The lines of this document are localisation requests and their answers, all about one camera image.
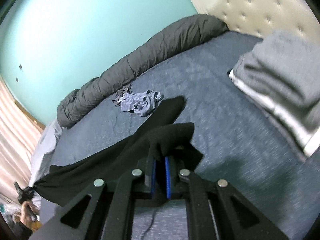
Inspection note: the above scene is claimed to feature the light grey sheet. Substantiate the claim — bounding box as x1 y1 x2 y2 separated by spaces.
29 119 63 186

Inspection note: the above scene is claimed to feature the blue patterned bed sheet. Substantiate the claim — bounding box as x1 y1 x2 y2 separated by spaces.
50 31 319 239

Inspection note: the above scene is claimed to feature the grey folded blanket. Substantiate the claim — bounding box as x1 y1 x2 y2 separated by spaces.
233 30 319 131

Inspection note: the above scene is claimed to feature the peach curtain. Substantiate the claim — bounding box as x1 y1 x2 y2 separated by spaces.
1 79 43 204

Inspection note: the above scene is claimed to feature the black garment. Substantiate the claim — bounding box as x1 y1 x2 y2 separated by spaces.
34 96 203 206

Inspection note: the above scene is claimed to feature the dark grey rolled duvet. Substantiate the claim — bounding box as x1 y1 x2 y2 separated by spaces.
57 14 229 128

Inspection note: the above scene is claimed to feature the black cable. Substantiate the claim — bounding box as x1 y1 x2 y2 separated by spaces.
141 205 160 240

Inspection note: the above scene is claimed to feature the person's left hand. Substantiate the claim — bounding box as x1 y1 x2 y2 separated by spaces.
20 201 39 229

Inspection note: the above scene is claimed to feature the dark grey small garment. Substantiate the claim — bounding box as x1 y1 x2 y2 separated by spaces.
112 84 131 107

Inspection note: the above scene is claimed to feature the light blue crumpled garment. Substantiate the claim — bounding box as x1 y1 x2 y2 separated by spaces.
117 90 163 117

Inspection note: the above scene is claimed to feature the white pillow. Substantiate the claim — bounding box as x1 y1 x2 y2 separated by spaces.
229 70 319 157

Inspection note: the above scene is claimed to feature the cream tufted headboard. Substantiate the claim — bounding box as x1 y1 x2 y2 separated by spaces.
190 0 319 43

